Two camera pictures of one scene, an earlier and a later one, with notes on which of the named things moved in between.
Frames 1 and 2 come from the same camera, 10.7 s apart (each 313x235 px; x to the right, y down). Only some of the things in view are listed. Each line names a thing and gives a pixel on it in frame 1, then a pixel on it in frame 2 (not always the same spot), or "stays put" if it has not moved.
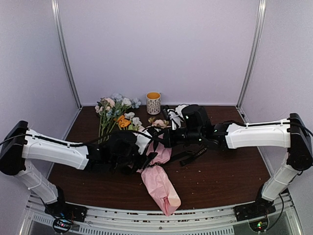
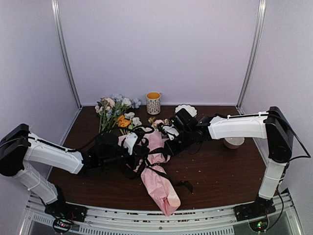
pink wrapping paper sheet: (157, 179) stays put
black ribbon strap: (183, 157) to (146, 129)
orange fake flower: (122, 122) stays put
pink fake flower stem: (160, 123) stays put
